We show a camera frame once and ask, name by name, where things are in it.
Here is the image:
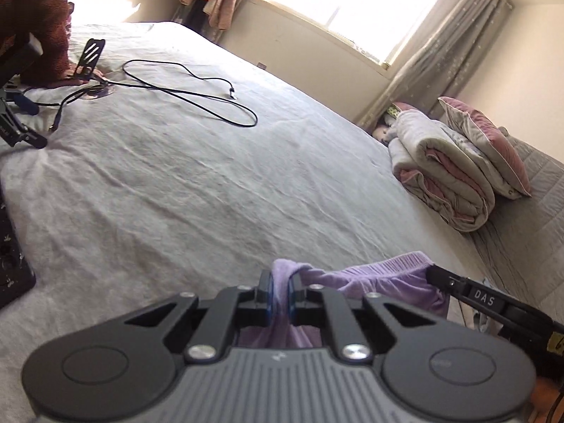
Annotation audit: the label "black patterned phone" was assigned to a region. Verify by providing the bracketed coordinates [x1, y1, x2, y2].
[0, 180, 37, 309]

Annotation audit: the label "purple pants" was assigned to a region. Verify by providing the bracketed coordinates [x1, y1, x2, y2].
[238, 251, 451, 349]

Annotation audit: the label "black cable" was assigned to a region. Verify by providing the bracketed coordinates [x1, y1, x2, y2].
[33, 59, 258, 129]

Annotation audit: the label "folded grey pink duvet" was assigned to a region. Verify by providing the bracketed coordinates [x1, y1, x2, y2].
[388, 108, 496, 233]

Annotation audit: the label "bed with grey sheet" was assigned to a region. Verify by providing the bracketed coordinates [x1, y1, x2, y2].
[0, 21, 529, 423]

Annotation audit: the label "grey patterned curtain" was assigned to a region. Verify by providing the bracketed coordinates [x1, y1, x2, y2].
[357, 0, 515, 129]

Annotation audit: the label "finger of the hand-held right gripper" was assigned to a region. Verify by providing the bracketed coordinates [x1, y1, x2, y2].
[425, 265, 468, 296]

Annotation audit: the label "black phone stand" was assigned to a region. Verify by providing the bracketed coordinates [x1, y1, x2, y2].
[73, 39, 113, 98]

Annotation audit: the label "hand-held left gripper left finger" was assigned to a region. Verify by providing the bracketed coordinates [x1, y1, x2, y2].
[119, 270, 275, 366]

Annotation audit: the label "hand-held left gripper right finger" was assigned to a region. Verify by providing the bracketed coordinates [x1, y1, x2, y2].
[288, 273, 441, 364]

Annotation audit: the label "small patterned pillow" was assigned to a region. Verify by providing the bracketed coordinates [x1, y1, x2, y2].
[372, 101, 403, 145]

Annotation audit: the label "pink grey pillow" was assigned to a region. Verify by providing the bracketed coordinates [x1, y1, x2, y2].
[438, 96, 532, 199]

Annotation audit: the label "window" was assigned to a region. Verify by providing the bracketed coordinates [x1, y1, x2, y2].
[256, 0, 451, 66]

